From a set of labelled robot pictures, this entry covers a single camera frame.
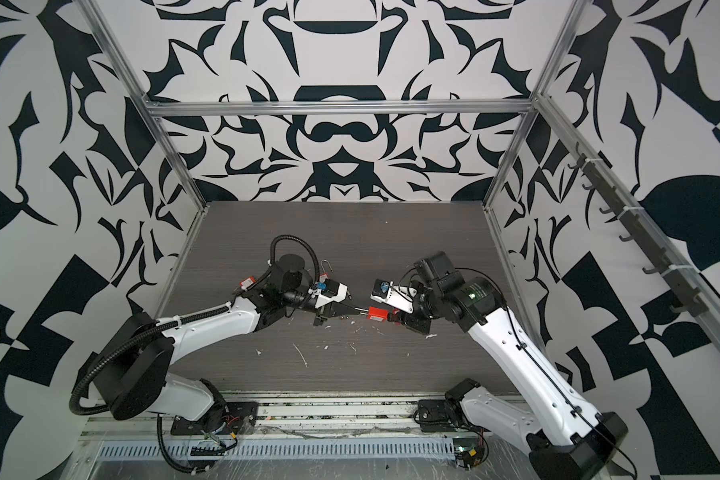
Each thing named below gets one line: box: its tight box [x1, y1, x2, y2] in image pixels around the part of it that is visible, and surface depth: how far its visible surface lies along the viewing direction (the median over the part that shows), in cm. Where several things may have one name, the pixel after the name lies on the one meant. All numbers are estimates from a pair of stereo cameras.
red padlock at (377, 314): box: [366, 306, 389, 322], surface depth 73 cm
